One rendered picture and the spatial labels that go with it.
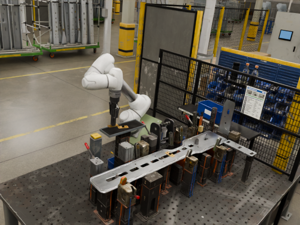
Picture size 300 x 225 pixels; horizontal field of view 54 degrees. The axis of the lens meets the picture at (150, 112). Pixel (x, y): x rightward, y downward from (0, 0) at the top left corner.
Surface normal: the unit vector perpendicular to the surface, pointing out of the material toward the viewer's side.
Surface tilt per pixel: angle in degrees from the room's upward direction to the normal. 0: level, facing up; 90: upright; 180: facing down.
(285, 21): 90
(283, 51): 90
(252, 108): 90
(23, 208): 0
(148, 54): 91
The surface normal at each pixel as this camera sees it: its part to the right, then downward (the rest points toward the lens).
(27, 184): 0.10, -0.92
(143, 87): -0.70, 0.22
